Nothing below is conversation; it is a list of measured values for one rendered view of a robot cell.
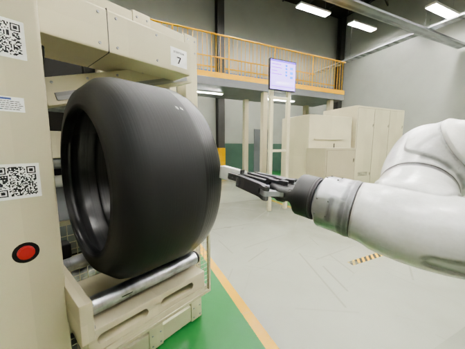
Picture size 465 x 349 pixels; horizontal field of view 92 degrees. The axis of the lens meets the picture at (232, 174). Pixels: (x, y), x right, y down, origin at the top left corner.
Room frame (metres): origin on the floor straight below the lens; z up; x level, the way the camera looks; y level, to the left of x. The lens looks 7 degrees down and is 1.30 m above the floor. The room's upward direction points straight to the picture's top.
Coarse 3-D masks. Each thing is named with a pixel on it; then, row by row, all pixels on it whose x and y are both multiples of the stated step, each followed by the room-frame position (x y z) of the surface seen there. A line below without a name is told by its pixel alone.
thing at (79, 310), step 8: (64, 272) 0.58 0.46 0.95; (72, 280) 0.54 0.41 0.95; (64, 288) 0.52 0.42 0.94; (72, 288) 0.51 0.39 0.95; (80, 288) 0.51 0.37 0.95; (72, 296) 0.48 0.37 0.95; (80, 296) 0.48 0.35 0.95; (88, 296) 0.48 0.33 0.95; (72, 304) 0.48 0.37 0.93; (80, 304) 0.46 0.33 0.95; (88, 304) 0.46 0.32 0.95; (72, 312) 0.48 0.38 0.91; (80, 312) 0.45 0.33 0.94; (88, 312) 0.46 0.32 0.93; (72, 320) 0.49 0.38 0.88; (80, 320) 0.45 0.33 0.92; (88, 320) 0.46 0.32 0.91; (72, 328) 0.49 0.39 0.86; (80, 328) 0.45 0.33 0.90; (88, 328) 0.46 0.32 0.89; (80, 336) 0.45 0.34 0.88; (88, 336) 0.46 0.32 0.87
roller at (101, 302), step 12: (192, 252) 0.75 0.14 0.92; (168, 264) 0.67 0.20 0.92; (180, 264) 0.69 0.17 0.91; (192, 264) 0.73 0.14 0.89; (144, 276) 0.61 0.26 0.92; (156, 276) 0.63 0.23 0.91; (168, 276) 0.66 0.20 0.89; (120, 288) 0.56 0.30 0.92; (132, 288) 0.57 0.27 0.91; (144, 288) 0.60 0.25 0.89; (96, 300) 0.51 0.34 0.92; (108, 300) 0.52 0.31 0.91; (120, 300) 0.55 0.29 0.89; (96, 312) 0.50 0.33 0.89
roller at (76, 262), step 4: (72, 256) 0.72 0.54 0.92; (76, 256) 0.72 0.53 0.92; (80, 256) 0.73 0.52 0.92; (64, 260) 0.70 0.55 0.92; (68, 260) 0.70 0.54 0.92; (72, 260) 0.71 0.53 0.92; (76, 260) 0.71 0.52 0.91; (80, 260) 0.72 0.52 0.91; (84, 260) 0.73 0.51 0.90; (64, 264) 0.69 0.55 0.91; (68, 264) 0.69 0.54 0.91; (72, 264) 0.70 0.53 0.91; (76, 264) 0.71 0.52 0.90; (80, 264) 0.72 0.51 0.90; (84, 264) 0.73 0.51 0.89; (88, 264) 0.74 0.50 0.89; (68, 268) 0.69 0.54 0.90; (72, 268) 0.70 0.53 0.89; (76, 268) 0.71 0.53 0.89
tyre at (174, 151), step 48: (96, 96) 0.55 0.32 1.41; (144, 96) 0.58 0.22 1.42; (96, 144) 0.90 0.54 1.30; (144, 144) 0.49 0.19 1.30; (192, 144) 0.59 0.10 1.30; (96, 192) 0.90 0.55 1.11; (144, 192) 0.48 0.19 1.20; (192, 192) 0.56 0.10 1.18; (96, 240) 0.78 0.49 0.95; (144, 240) 0.49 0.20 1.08; (192, 240) 0.62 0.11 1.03
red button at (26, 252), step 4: (20, 248) 0.47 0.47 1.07; (24, 248) 0.47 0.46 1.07; (28, 248) 0.47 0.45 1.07; (32, 248) 0.48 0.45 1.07; (20, 252) 0.46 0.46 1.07; (24, 252) 0.47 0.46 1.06; (28, 252) 0.47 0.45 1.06; (32, 252) 0.48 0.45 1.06; (20, 256) 0.46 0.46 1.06; (24, 256) 0.47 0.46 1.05; (28, 256) 0.47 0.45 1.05; (32, 256) 0.48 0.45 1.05
